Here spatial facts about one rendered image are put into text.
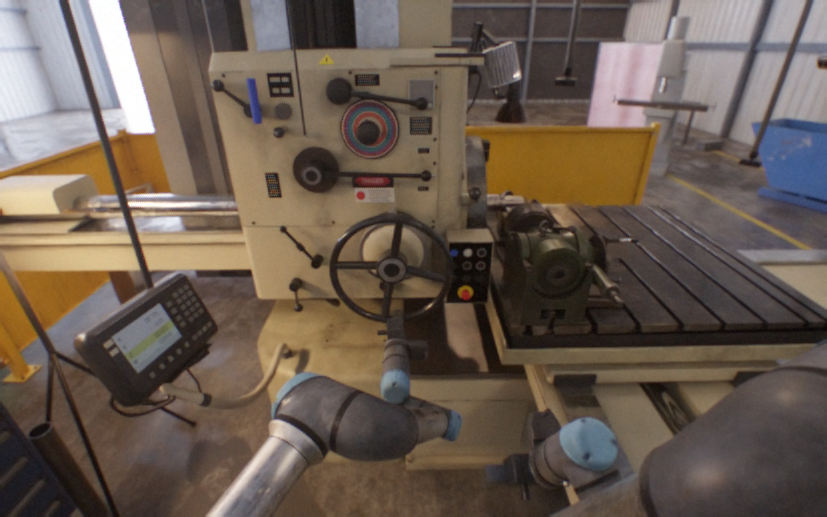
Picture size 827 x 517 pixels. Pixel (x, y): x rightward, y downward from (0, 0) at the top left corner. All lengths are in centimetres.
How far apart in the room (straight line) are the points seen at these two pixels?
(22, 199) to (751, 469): 230
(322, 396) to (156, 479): 189
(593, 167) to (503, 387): 272
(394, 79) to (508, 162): 274
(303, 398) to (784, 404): 66
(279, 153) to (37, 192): 117
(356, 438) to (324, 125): 92
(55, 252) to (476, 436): 211
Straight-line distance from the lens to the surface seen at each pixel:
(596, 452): 71
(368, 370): 189
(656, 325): 171
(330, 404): 76
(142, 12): 224
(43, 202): 223
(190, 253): 200
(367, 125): 121
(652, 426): 174
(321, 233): 144
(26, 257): 247
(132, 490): 262
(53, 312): 389
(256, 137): 138
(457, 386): 190
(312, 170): 128
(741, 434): 36
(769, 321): 197
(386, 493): 223
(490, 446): 224
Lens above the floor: 190
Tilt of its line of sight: 28 degrees down
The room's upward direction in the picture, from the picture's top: straight up
